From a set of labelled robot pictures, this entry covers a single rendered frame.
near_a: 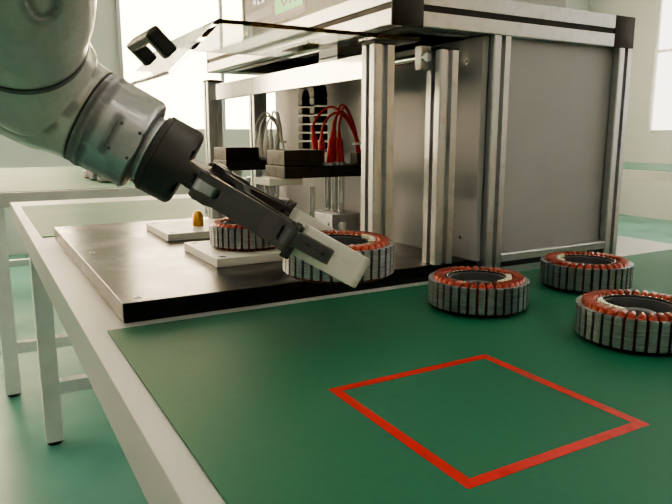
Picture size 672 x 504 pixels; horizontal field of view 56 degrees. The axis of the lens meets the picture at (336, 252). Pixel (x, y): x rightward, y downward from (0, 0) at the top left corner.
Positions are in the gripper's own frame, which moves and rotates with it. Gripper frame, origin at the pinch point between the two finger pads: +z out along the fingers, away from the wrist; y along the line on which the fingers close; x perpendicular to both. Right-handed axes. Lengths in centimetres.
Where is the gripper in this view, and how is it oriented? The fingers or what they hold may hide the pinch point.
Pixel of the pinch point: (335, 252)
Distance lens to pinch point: 63.1
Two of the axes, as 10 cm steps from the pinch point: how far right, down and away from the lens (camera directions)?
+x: 5.0, -8.6, -0.9
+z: 8.6, 4.7, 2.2
